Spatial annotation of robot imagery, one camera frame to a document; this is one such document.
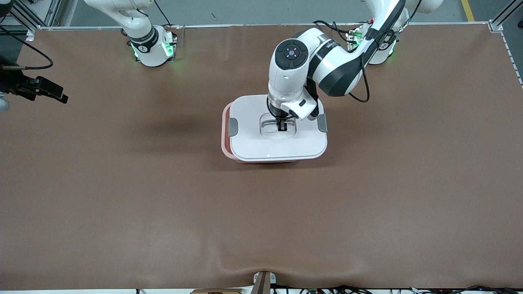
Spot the white storage box lid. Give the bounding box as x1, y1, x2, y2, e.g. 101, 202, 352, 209
229, 95, 328, 162

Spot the storage box base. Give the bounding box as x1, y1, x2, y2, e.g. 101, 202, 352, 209
221, 102, 299, 164

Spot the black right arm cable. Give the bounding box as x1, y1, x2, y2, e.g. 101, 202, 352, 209
0, 24, 54, 71

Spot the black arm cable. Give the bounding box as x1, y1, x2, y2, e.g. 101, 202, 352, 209
349, 24, 405, 102
0, 24, 54, 71

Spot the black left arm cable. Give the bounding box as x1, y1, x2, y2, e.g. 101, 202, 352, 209
349, 24, 405, 102

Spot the aluminium frame post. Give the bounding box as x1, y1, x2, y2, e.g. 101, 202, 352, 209
488, 0, 523, 34
0, 0, 62, 41

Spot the black base cable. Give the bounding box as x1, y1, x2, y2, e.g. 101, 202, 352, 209
154, 0, 177, 27
313, 20, 353, 44

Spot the silver table edge rail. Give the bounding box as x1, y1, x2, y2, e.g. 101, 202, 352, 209
39, 21, 491, 31

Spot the metal mount bracket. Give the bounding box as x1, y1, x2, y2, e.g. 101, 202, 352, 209
252, 271, 277, 294

